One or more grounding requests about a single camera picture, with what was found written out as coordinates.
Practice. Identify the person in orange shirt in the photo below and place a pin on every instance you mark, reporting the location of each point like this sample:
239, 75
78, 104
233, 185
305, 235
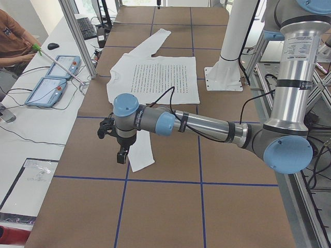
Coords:
16, 45

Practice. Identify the aluminium frame post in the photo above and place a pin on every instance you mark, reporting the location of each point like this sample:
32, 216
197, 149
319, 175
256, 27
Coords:
77, 35

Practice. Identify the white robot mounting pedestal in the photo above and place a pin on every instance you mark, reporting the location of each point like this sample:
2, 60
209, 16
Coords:
225, 74

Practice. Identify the plastic sheet document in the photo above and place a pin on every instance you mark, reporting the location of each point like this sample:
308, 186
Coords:
25, 196

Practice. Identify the metal rod with green handle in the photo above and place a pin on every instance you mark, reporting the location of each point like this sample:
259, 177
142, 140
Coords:
41, 51

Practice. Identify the lower blue teach pendant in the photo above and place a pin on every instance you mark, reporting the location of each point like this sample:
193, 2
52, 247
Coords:
47, 92

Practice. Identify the blue teach pendant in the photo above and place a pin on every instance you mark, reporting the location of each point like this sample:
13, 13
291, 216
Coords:
47, 92
72, 63

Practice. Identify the upper blue teach pendant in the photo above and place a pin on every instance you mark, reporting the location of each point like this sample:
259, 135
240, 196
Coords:
72, 63

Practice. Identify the black computer mouse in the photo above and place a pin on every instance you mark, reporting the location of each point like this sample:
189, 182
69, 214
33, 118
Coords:
52, 46

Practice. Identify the white long-sleeve printed shirt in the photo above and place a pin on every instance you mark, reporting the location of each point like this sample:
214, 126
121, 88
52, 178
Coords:
139, 79

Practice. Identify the black keyboard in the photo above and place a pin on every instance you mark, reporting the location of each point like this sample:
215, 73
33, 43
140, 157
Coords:
86, 28

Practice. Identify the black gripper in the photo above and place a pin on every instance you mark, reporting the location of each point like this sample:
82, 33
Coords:
125, 141

